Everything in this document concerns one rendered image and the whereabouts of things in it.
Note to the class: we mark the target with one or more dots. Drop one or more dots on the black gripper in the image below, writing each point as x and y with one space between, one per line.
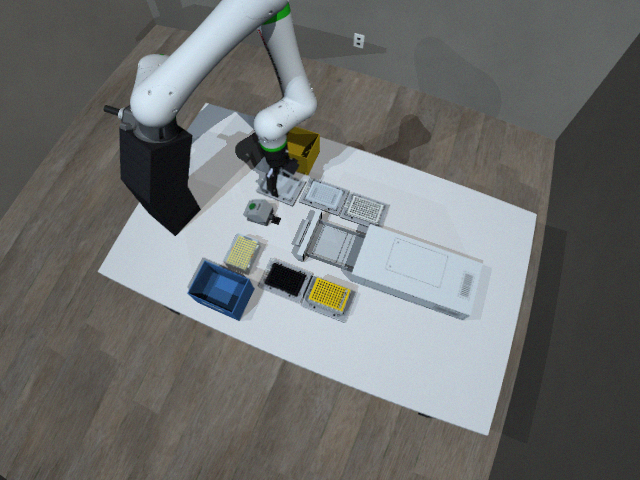
272 179

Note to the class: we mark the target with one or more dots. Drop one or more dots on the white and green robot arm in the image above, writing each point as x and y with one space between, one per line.
164 83

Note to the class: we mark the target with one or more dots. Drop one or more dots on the blue waste bin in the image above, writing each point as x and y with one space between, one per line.
221 287

